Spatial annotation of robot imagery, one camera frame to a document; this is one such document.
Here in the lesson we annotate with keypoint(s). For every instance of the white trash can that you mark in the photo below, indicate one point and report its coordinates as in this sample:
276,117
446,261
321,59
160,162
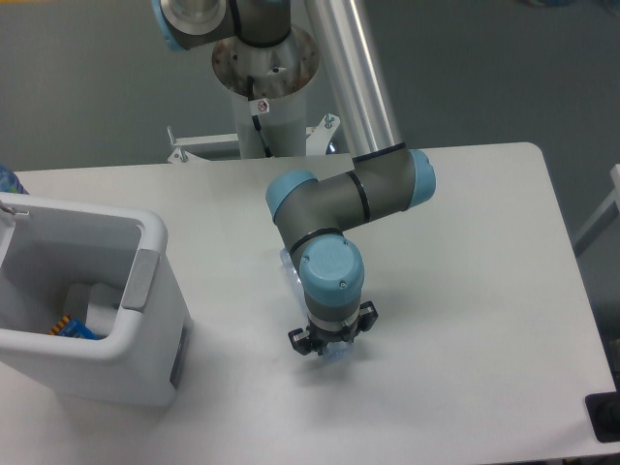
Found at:
108,267

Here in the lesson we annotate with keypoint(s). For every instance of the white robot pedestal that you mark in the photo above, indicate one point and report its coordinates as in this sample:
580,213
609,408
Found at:
268,87

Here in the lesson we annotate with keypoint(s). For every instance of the clear plastic water bottle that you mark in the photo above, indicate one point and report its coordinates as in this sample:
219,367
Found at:
330,352

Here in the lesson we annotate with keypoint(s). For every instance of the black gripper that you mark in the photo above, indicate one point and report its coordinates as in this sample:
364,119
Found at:
314,339

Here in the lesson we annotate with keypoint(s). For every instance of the blue orange snack wrapper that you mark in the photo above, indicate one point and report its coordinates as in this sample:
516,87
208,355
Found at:
69,326

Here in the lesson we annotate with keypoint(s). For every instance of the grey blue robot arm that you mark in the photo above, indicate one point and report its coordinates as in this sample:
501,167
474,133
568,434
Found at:
313,215

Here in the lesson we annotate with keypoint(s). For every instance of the white base bracket frame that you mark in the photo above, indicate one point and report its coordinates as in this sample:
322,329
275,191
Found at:
319,140

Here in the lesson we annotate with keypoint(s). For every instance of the blue patterned object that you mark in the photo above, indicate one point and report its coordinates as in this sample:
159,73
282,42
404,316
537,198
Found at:
10,183

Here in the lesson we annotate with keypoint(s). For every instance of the white furniture leg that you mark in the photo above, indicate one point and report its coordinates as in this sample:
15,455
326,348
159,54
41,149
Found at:
602,217

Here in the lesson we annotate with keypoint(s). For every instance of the black table clamp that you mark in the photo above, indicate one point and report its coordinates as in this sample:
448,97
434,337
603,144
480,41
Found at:
603,411

